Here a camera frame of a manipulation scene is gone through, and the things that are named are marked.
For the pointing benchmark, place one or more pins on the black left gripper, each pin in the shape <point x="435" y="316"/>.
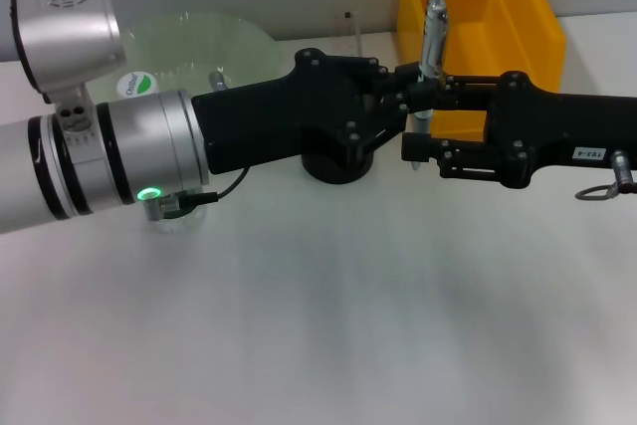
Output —
<point x="278" y="116"/>

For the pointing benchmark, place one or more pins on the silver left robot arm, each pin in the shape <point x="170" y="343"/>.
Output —
<point x="99" y="161"/>

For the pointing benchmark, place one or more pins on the translucent green fruit bowl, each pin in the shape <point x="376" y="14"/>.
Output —
<point x="199" y="42"/>

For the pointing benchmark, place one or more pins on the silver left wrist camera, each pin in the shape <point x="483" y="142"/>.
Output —
<point x="60" y="22"/>

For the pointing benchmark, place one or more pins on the yellow plastic bin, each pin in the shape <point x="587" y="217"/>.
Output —
<point x="497" y="22"/>

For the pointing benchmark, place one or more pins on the clear water bottle green label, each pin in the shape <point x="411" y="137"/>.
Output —
<point x="137" y="84"/>

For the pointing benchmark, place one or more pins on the clear plastic ruler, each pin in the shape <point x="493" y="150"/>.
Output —
<point x="354" y="29"/>

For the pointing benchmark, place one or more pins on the grey white pen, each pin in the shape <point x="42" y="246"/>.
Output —
<point x="433" y="47"/>

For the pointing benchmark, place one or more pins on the black mesh cup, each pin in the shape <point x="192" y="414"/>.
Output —
<point x="328" y="166"/>

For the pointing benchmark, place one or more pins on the silver connector stub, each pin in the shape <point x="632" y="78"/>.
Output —
<point x="218" y="80"/>

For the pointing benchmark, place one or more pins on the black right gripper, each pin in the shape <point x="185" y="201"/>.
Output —
<point x="557" y="126"/>

